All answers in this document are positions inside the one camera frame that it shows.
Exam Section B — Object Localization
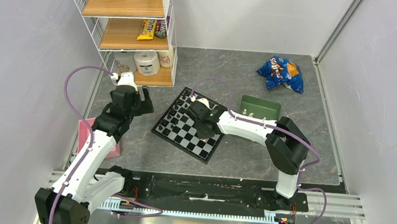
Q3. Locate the blue chips bag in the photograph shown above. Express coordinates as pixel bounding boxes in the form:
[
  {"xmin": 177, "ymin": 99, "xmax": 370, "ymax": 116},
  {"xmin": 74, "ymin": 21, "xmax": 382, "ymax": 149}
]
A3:
[{"xmin": 256, "ymin": 55, "xmax": 304, "ymax": 94}]

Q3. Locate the green plastic tray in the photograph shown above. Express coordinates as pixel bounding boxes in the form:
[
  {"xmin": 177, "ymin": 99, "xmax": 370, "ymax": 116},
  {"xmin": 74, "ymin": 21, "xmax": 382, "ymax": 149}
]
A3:
[{"xmin": 237, "ymin": 95, "xmax": 281, "ymax": 121}]

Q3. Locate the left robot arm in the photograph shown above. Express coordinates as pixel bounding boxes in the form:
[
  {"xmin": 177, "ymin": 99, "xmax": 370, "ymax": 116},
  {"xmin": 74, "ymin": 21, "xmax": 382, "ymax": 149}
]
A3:
[{"xmin": 34, "ymin": 72, "xmax": 154, "ymax": 224}]

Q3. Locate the black white chessboard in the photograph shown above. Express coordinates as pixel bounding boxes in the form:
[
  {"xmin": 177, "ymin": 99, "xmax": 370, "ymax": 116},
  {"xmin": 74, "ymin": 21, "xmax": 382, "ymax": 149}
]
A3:
[{"xmin": 152, "ymin": 87, "xmax": 224, "ymax": 164}]

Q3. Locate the white patterned mug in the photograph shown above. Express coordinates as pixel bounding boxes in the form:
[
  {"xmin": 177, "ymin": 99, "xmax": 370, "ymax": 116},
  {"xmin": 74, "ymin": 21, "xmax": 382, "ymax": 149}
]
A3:
[{"xmin": 114, "ymin": 52, "xmax": 137, "ymax": 73}]

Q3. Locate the white cup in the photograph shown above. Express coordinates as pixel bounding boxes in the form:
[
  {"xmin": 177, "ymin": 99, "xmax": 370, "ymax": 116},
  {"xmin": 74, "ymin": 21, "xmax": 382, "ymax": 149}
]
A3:
[{"xmin": 157, "ymin": 47, "xmax": 174, "ymax": 68}]

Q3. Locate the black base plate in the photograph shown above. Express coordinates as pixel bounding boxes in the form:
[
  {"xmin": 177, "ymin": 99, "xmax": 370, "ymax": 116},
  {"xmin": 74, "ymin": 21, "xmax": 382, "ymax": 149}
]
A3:
[{"xmin": 120, "ymin": 171, "xmax": 309, "ymax": 217}]

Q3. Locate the brown candy bag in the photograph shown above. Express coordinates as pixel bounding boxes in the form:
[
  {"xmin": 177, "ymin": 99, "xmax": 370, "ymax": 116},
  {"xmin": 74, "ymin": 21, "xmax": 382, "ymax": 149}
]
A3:
[{"xmin": 154, "ymin": 15, "xmax": 170, "ymax": 39}]

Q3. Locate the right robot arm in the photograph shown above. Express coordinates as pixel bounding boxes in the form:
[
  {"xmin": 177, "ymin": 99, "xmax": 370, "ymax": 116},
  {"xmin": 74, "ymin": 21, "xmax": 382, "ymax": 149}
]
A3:
[{"xmin": 186, "ymin": 97, "xmax": 310, "ymax": 209}]

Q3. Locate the aluminium frame rail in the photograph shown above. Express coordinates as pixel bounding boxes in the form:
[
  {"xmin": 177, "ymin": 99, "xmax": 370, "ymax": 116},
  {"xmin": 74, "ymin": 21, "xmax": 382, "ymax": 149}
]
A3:
[{"xmin": 314, "ymin": 0, "xmax": 364, "ymax": 65}]

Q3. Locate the white wire wooden shelf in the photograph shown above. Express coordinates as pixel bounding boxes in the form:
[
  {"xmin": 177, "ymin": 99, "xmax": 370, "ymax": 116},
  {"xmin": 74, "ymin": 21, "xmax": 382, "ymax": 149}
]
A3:
[{"xmin": 65, "ymin": 0, "xmax": 182, "ymax": 91}]

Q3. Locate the yellow candy bag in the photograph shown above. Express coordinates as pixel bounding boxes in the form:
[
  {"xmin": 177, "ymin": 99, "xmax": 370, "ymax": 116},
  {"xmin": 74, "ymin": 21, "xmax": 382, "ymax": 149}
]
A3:
[{"xmin": 137, "ymin": 19, "xmax": 157, "ymax": 41}]

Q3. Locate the white toilet paper roll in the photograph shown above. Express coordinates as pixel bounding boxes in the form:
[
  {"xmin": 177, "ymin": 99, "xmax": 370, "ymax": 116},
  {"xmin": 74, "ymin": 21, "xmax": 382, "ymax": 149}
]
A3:
[{"xmin": 134, "ymin": 51, "xmax": 161, "ymax": 76}]

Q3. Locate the pink plastic box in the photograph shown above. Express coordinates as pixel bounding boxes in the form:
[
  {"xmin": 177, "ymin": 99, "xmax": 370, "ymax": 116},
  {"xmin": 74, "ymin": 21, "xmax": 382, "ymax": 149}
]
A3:
[{"xmin": 77, "ymin": 118, "xmax": 121, "ymax": 161}]

